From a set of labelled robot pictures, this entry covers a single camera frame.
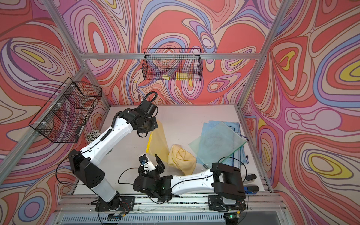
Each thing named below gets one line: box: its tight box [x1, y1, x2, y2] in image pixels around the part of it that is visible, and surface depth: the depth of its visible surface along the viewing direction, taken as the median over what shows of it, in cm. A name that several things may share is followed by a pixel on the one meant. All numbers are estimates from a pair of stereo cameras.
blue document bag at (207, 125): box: [200, 120, 221, 136], surface depth 110 cm
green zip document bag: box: [188, 121, 247, 167], surface depth 98 cm
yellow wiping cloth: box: [167, 144, 197, 176], surface depth 87 cm
